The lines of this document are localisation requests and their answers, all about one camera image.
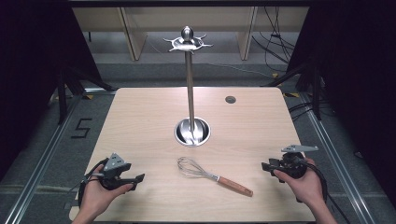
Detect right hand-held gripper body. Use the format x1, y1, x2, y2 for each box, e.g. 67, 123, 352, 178
278, 144, 319, 180

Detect light wooden shelf unit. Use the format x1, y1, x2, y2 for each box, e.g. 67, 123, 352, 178
72, 7, 310, 62

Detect person's left hand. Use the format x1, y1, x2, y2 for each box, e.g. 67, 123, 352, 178
78, 163, 134, 217

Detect steel utensil rack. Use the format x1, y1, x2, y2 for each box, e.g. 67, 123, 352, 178
163, 25, 215, 148

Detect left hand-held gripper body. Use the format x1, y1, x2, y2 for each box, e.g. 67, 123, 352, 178
98, 152, 133, 191

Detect aluminium floor rail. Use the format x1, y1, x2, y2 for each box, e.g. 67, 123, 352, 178
298, 92, 376, 224
2, 88, 120, 224

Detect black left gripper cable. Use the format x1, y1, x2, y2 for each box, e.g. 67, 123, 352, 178
77, 158, 110, 209

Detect dark curtain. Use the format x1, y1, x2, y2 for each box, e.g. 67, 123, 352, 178
286, 0, 396, 200
0, 0, 102, 183

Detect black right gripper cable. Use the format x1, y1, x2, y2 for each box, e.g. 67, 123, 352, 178
298, 159, 353, 224

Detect wooden handled wire whisk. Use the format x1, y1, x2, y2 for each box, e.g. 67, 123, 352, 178
177, 156, 254, 198

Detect hanging black cables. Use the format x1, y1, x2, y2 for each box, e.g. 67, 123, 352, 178
251, 6, 297, 73

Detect person's right hand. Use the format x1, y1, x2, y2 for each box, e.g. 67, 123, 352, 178
273, 158, 325, 207

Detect black floor cables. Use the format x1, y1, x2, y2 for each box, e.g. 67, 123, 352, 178
287, 100, 335, 122

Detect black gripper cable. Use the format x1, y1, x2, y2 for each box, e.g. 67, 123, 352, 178
77, 158, 110, 209
298, 159, 353, 224

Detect black tripod stand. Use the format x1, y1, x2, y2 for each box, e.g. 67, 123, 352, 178
261, 58, 325, 121
55, 64, 117, 126

